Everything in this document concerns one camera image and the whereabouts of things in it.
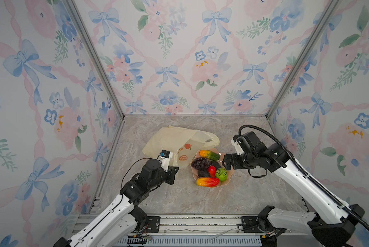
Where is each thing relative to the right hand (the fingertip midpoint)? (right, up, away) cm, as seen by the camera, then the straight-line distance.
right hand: (231, 161), depth 72 cm
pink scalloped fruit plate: (-16, -10, +14) cm, 23 cm away
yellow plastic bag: (-22, +8, +7) cm, 24 cm away
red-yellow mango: (-10, -12, +8) cm, 18 cm away
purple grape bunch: (-13, -3, +12) cm, 18 cm away
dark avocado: (-12, -9, +12) cm, 19 cm away
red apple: (-7, -8, +13) cm, 17 cm away
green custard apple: (-2, -9, +10) cm, 13 cm away
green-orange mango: (-8, 0, +18) cm, 20 cm away
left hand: (-24, -4, +3) cm, 25 cm away
